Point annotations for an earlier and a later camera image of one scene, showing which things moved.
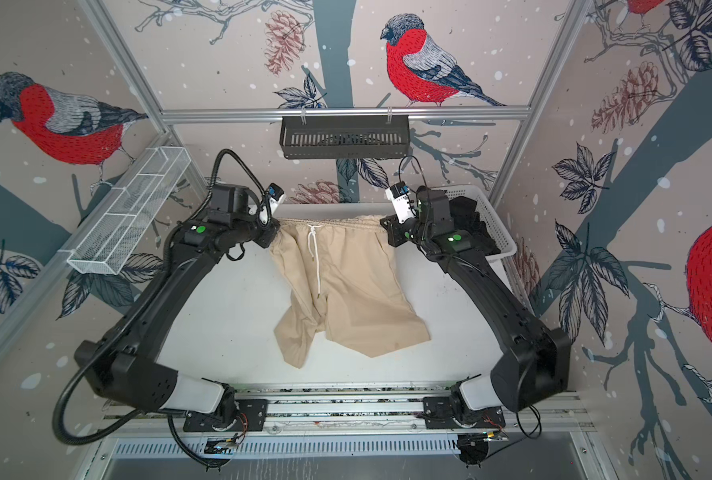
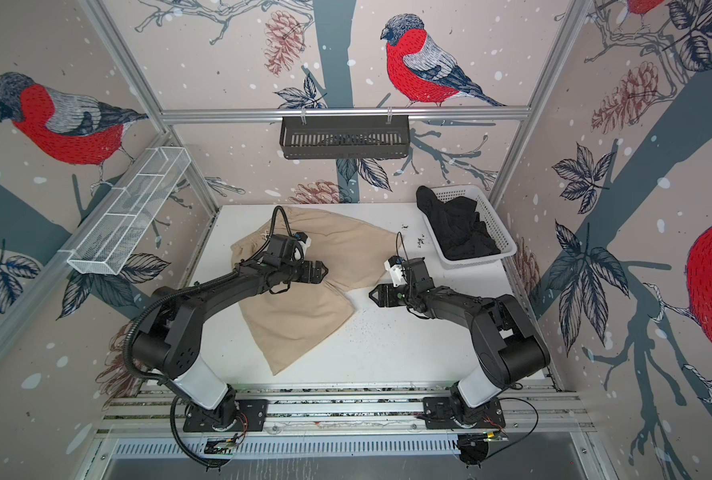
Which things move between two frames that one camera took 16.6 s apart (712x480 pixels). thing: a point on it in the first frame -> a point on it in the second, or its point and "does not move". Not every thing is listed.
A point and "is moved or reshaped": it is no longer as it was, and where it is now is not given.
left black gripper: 270,229 -> 318,274
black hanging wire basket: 344,137 does not move
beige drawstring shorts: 341,277 is moved or reshaped
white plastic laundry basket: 489,217 does not move
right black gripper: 397,229 -> 383,298
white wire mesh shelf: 118,232 does not move
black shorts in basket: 464,217 does not move
